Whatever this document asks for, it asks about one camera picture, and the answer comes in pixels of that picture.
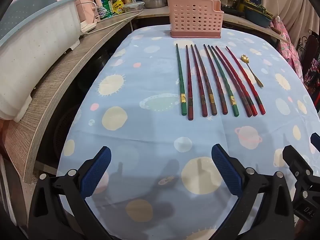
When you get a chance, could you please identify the green vegetables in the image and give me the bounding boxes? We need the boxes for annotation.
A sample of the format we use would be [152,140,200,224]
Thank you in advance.
[244,1,272,18]

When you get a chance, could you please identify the white power cable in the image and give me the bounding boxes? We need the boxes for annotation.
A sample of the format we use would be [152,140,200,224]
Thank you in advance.
[80,11,143,37]

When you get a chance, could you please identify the grey wooden side counter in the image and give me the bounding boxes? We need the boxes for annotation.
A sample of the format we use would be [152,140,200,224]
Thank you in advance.
[4,6,298,183]

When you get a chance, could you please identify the blue planet print tablecloth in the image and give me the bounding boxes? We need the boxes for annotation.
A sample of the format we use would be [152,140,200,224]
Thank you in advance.
[56,25,320,240]

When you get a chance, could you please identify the green and white packet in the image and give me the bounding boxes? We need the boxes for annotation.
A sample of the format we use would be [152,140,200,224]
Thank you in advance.
[96,0,113,20]

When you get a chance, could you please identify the small gold spoon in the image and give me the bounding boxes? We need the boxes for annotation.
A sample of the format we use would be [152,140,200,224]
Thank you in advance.
[240,54,264,88]

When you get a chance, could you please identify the beige curtain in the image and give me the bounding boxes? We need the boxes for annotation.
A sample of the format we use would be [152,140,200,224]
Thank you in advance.
[261,0,316,46]

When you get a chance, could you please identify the yellow snack packet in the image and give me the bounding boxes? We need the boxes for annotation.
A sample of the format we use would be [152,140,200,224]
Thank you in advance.
[112,0,125,15]

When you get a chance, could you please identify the black metal chair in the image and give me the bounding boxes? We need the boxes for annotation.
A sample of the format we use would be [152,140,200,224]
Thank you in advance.
[296,34,320,96]

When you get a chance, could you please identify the blue plastic basin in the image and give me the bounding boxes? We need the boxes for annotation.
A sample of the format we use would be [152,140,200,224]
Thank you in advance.
[244,6,273,28]

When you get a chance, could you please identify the pink floral cloth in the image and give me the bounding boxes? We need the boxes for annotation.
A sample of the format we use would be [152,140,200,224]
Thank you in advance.
[271,17,305,81]

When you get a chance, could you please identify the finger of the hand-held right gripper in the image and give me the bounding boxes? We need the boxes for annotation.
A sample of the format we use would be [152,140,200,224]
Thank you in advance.
[282,145,320,200]
[310,132,320,155]

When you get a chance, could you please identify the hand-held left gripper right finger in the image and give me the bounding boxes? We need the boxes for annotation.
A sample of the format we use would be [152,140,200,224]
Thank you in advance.
[211,144,295,240]

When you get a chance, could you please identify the clear food container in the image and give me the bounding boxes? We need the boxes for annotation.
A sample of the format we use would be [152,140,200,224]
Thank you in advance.
[124,2,145,13]

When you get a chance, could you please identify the white appliance with clear jar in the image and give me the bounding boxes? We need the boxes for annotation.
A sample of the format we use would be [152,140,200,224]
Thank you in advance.
[75,0,98,32]

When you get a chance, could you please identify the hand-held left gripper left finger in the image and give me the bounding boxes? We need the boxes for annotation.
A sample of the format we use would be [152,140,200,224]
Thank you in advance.
[27,146,118,240]

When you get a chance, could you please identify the pink perforated utensil basket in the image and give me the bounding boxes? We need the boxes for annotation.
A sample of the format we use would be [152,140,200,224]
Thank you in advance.
[167,0,224,39]

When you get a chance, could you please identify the green chopstick with gold band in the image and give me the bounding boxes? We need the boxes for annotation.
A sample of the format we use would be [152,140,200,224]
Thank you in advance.
[207,44,240,117]
[175,43,187,117]

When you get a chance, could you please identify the brown chopstick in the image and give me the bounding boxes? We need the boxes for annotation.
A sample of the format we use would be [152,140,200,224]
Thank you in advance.
[194,44,217,116]

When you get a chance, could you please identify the white plastic dish tub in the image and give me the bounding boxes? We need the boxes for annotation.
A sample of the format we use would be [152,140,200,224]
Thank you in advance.
[0,0,83,123]

